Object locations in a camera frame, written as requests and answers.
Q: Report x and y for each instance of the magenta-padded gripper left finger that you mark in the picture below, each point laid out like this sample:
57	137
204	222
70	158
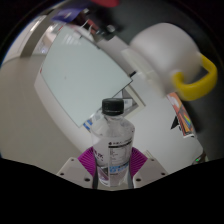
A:
75	171

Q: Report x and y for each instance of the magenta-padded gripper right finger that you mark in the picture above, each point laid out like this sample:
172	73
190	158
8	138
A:
150	171

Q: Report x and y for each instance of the clear plastic bottle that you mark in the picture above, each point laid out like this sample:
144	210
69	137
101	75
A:
113	150

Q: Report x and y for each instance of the grey notice board with papers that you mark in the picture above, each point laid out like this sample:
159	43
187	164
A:
132	101

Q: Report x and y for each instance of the large whiteboard on stand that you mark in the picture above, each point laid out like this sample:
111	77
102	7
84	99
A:
80	73

